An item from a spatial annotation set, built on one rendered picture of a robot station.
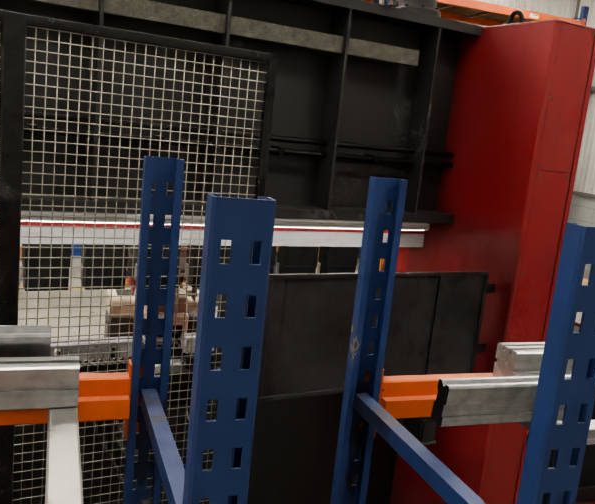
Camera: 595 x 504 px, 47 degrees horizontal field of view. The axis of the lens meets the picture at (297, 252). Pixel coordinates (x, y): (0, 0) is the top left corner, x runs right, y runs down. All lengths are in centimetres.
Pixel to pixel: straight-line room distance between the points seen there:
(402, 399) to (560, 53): 182
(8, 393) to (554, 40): 225
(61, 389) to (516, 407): 68
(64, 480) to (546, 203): 227
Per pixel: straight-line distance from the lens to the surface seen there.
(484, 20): 1092
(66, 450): 91
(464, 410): 107
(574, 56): 283
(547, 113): 274
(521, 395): 112
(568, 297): 73
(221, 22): 242
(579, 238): 72
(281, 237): 274
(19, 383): 100
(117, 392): 113
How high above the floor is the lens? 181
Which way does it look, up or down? 10 degrees down
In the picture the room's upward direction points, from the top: 6 degrees clockwise
